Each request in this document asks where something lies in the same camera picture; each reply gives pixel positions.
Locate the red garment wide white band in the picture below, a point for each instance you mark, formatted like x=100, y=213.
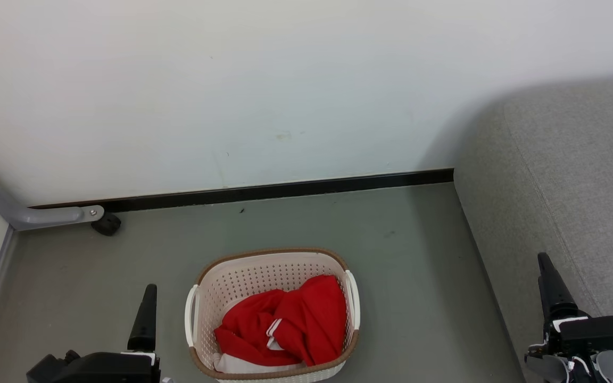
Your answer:
x=242, y=325

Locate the black baseboard strip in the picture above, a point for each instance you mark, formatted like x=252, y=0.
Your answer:
x=285, y=189

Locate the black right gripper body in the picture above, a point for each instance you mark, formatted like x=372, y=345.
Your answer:
x=599, y=335

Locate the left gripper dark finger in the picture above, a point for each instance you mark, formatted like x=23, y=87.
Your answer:
x=144, y=324

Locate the grey metal stand leg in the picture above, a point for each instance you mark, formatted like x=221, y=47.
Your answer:
x=35, y=217

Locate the grey fabric sofa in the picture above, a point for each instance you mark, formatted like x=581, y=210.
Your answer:
x=578, y=186

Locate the white perforated basket brown rim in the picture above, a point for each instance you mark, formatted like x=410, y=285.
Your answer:
x=264, y=271

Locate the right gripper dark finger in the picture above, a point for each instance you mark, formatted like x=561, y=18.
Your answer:
x=554, y=290

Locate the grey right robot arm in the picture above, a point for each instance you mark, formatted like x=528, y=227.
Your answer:
x=612, y=368

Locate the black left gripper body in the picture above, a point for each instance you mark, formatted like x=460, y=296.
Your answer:
x=99, y=369

